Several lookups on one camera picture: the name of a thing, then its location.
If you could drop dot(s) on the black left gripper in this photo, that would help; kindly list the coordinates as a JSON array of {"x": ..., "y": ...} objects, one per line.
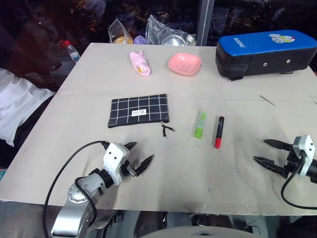
[{"x": 128, "y": 169}]

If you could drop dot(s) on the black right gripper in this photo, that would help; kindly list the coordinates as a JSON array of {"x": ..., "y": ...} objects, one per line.
[{"x": 292, "y": 164}]

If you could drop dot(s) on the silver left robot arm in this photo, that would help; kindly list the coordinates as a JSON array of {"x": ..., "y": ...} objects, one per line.
[{"x": 79, "y": 196}]

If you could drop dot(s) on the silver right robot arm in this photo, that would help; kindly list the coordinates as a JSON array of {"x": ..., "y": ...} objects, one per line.
[{"x": 311, "y": 173}]

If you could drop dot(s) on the black grid pencil pouch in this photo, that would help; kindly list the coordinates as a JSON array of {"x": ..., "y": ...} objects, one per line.
[{"x": 138, "y": 110}]

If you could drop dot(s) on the red and black marker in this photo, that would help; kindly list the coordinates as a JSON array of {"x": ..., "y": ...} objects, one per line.
[{"x": 219, "y": 134}]

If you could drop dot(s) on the green glue stick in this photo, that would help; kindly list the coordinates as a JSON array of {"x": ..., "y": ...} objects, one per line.
[{"x": 199, "y": 126}]

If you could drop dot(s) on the pink folded cloth bundle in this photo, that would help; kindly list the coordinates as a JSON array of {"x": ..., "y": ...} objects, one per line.
[{"x": 141, "y": 64}]

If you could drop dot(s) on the pink plastic dish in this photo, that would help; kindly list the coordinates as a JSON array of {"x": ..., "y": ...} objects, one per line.
[{"x": 184, "y": 64}]

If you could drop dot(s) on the blue and black padded box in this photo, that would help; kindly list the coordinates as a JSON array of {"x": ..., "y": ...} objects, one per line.
[{"x": 262, "y": 53}]

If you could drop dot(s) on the purple packet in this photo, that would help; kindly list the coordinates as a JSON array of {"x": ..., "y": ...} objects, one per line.
[{"x": 140, "y": 40}]

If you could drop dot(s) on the clear plastic water bottle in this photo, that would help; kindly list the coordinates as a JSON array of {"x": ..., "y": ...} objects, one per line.
[{"x": 73, "y": 52}]

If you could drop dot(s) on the clear bag with orange item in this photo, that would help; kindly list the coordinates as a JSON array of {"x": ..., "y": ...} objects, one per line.
[{"x": 121, "y": 31}]

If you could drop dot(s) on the clear bag with metal bowl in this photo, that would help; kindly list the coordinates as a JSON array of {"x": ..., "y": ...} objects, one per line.
[{"x": 161, "y": 29}]

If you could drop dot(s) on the person in white shirt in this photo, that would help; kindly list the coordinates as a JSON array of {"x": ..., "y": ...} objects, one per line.
[{"x": 17, "y": 99}]

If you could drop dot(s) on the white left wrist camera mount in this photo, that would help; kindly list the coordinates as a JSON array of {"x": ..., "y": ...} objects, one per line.
[{"x": 114, "y": 155}]

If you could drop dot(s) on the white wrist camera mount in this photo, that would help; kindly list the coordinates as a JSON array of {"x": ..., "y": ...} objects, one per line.
[
  {"x": 305, "y": 146},
  {"x": 114, "y": 155}
]

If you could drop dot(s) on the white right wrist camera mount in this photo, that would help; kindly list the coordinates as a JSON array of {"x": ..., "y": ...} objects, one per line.
[{"x": 305, "y": 146}]

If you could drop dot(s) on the grey metal post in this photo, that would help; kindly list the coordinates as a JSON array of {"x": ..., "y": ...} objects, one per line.
[{"x": 205, "y": 22}]

